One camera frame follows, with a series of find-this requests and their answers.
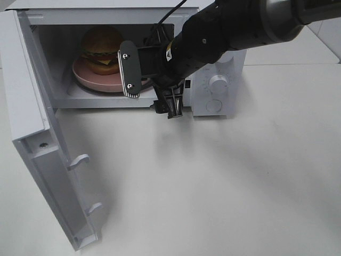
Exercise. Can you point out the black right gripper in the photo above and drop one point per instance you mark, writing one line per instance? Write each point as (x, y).
(174, 62)

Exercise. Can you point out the white microwave knob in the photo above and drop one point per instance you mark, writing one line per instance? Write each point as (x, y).
(218, 84)

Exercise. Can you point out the pink round plate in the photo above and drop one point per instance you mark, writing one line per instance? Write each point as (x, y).
(100, 83)

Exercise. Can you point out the round white door-release button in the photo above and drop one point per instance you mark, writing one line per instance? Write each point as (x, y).
(214, 106)

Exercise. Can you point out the toy hamburger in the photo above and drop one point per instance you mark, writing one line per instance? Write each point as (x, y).
(99, 47)

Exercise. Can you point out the white microwave door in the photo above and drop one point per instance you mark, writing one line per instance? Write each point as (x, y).
(36, 133)

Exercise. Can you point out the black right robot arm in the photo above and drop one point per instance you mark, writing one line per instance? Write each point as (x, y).
(228, 26)

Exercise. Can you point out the white microwave oven body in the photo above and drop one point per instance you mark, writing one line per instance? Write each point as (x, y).
(40, 40)

